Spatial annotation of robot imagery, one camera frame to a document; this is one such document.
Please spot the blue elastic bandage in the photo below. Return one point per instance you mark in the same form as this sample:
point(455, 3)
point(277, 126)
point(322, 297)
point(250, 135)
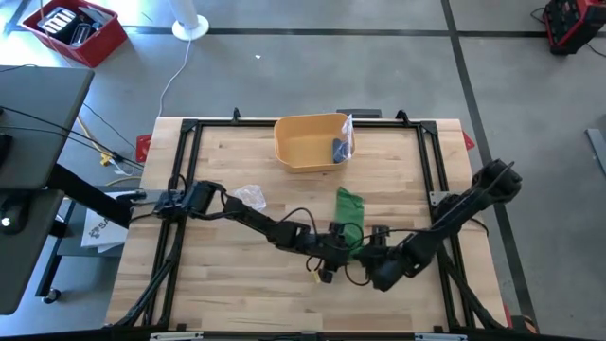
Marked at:
point(340, 150)

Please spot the red corner clamp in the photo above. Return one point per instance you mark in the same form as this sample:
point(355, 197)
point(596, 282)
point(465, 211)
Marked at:
point(144, 143)
point(468, 140)

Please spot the black caster wheel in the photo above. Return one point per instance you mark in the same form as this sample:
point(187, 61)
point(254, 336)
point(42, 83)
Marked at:
point(51, 296)

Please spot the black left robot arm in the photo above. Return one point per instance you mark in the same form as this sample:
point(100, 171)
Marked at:
point(255, 218)

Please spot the white printed box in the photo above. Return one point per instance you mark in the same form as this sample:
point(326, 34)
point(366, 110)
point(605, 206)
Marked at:
point(99, 232)

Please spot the red plastic crate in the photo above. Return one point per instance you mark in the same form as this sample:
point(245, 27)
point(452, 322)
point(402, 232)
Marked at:
point(101, 45)

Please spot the yellow plastic bin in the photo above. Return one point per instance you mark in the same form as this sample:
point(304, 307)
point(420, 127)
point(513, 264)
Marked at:
point(303, 147)

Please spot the grey metal bar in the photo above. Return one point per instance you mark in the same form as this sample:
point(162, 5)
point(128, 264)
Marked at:
point(597, 151)

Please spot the dark grey operator desk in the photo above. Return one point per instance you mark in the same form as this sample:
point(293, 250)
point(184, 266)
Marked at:
point(42, 123)

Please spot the white round stand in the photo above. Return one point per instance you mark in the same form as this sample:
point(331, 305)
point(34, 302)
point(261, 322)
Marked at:
point(189, 28)

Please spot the clear plastic zip bag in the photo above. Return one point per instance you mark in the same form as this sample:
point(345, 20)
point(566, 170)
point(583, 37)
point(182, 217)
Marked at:
point(349, 135)
point(250, 195)

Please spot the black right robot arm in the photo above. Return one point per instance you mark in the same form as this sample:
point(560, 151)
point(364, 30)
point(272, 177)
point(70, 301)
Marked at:
point(454, 213)

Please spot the silver aluminium bracket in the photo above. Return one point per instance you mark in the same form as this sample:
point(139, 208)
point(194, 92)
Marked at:
point(177, 336)
point(440, 337)

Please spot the black tray with white slots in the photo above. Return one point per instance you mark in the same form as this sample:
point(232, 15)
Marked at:
point(57, 21)

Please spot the green elastic bandage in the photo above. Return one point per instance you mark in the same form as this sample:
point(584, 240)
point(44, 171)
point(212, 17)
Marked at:
point(349, 208)

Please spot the red toolbox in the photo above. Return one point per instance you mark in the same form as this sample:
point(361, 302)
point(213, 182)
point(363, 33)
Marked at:
point(573, 23)

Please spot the black computer mouse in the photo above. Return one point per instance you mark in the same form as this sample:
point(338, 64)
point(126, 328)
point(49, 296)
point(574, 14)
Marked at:
point(12, 218)

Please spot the white arm base bracket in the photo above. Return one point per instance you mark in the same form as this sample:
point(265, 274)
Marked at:
point(436, 196)

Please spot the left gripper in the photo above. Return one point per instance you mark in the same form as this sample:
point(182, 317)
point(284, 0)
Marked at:
point(331, 248)

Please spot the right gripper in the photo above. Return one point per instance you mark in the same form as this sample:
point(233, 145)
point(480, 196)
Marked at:
point(386, 265)

